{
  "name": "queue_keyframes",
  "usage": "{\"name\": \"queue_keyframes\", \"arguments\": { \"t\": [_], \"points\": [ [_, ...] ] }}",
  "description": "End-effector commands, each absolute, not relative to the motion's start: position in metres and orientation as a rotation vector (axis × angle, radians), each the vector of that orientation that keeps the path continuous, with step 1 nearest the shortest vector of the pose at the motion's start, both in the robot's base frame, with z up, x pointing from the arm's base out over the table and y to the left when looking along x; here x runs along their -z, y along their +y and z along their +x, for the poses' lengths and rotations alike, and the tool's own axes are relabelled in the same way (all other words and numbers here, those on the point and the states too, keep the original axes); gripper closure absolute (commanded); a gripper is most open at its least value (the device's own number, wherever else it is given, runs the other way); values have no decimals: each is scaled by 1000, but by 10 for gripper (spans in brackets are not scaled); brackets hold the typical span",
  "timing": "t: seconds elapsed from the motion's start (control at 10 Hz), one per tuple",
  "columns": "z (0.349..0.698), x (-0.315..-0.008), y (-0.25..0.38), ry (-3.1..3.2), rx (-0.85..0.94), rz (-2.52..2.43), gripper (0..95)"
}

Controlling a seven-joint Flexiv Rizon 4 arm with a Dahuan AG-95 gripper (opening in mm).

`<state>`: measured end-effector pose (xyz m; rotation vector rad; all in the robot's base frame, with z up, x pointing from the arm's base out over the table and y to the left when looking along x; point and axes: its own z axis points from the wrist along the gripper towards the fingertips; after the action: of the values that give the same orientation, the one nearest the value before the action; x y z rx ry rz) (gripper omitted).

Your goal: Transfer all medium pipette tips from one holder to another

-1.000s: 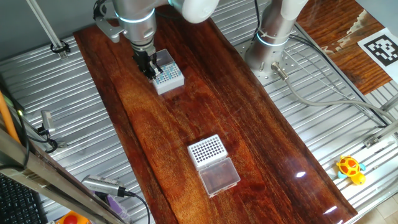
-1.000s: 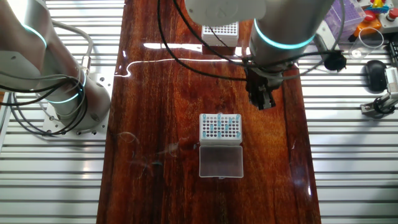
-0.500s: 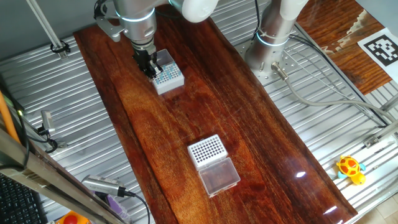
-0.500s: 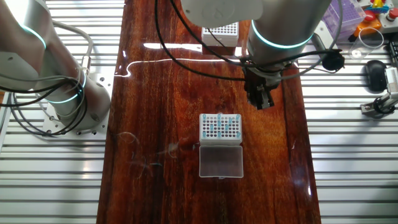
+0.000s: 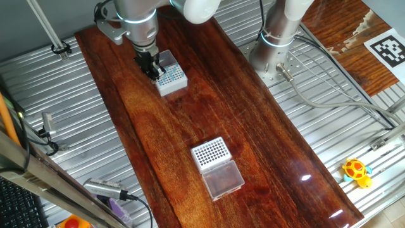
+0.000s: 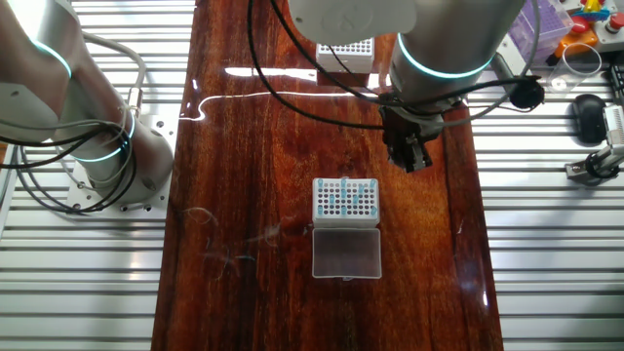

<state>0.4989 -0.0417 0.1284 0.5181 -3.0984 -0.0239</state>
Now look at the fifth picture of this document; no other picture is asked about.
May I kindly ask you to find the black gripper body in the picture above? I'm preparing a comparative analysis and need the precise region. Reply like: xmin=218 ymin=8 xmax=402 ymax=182
xmin=133 ymin=46 xmax=161 ymax=71

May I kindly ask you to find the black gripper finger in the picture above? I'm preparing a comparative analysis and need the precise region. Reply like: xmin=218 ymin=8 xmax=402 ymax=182
xmin=141 ymin=65 xmax=159 ymax=82
xmin=151 ymin=56 xmax=167 ymax=80

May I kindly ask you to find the white pipette tip holder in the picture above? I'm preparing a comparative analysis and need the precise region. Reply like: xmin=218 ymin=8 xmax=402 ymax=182
xmin=190 ymin=136 xmax=246 ymax=203
xmin=154 ymin=49 xmax=189 ymax=98

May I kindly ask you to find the purple pipette tip box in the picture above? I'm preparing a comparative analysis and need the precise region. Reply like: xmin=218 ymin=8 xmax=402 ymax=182
xmin=106 ymin=196 xmax=135 ymax=227

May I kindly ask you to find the large brown wooden board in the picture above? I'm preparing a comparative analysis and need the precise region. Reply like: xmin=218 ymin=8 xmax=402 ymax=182
xmin=74 ymin=0 xmax=365 ymax=228

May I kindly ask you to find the black pole clamp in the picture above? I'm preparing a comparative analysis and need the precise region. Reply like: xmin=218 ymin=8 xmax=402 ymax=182
xmin=51 ymin=41 xmax=72 ymax=55

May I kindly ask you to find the aluminium pole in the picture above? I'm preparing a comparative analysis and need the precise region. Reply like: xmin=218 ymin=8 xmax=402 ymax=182
xmin=26 ymin=0 xmax=71 ymax=61

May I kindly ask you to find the orange tube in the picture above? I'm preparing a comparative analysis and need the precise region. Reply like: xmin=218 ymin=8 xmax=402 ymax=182
xmin=0 ymin=93 xmax=20 ymax=147

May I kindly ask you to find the orange box red button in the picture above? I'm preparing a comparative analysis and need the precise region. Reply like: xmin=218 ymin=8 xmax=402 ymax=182
xmin=56 ymin=214 xmax=92 ymax=228

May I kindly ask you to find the black keyboard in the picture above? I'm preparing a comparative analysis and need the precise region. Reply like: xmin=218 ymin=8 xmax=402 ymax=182
xmin=0 ymin=176 xmax=50 ymax=228

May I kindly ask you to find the worn brown wooden board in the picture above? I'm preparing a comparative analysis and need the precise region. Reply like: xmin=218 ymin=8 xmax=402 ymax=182
xmin=300 ymin=0 xmax=400 ymax=98

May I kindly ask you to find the yellow orange toy turtle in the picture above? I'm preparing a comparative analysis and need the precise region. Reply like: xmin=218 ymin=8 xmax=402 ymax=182
xmin=341 ymin=157 xmax=373 ymax=189

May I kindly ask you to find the white fiducial tag paper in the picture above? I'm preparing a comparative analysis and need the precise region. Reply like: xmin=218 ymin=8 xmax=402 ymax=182
xmin=363 ymin=27 xmax=405 ymax=86

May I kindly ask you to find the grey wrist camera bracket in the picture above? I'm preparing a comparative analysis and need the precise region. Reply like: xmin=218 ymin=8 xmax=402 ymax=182
xmin=96 ymin=18 xmax=128 ymax=46

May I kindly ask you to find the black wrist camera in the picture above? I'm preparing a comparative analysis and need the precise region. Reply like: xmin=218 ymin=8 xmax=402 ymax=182
xmin=93 ymin=1 xmax=107 ymax=23

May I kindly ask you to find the small silver mounted camera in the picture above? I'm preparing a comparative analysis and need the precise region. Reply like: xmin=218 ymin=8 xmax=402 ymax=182
xmin=41 ymin=112 xmax=57 ymax=136

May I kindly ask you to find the silver depth camera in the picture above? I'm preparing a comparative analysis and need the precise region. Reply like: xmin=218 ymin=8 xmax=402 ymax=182
xmin=82 ymin=177 xmax=129 ymax=202

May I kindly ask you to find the grey cable metal connector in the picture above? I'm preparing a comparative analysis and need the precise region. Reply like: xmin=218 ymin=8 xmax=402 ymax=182
xmin=275 ymin=62 xmax=405 ymax=126

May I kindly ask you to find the black depth camera cable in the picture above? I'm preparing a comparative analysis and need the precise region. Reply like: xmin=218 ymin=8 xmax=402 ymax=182
xmin=126 ymin=193 xmax=154 ymax=228

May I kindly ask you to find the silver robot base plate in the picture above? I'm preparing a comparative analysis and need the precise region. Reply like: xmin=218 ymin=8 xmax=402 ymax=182
xmin=239 ymin=41 xmax=306 ymax=88

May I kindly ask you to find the steel frame beam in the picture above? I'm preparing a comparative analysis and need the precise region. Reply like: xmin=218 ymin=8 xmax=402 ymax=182
xmin=0 ymin=128 xmax=127 ymax=228

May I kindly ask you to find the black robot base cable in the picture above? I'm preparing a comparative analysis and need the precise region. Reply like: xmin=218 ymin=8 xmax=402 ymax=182
xmin=294 ymin=33 xmax=396 ymax=130

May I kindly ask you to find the aluminium profile bracket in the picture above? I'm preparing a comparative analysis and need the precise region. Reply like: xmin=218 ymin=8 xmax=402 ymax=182
xmin=370 ymin=94 xmax=405 ymax=151

